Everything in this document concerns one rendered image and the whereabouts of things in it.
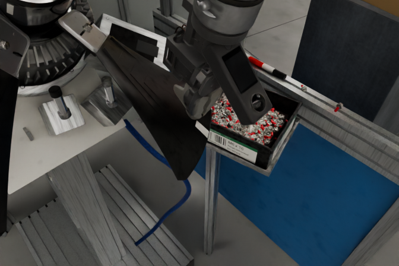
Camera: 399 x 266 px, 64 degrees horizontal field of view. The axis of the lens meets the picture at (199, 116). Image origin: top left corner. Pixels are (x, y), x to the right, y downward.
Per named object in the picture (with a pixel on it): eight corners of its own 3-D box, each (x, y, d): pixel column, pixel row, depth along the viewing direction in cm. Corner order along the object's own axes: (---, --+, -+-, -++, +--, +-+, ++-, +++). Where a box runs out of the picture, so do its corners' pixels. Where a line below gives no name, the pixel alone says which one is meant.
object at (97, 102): (104, 127, 69) (79, 104, 67) (122, 107, 72) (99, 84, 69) (115, 126, 62) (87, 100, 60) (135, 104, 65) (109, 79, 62)
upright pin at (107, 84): (105, 104, 63) (98, 78, 58) (114, 98, 64) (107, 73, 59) (111, 109, 62) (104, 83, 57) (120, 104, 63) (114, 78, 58)
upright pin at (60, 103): (57, 115, 57) (44, 88, 52) (67, 110, 58) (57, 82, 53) (62, 121, 56) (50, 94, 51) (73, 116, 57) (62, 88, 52)
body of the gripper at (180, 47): (198, 47, 51) (217, -19, 41) (234, 84, 48) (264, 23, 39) (160, 66, 47) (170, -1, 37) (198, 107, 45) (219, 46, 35)
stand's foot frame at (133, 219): (22, 232, 141) (15, 224, 135) (112, 173, 163) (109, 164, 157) (94, 361, 108) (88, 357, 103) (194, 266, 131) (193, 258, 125)
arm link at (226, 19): (279, -6, 35) (228, 18, 31) (264, 25, 39) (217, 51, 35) (233, -45, 37) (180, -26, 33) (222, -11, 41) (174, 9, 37)
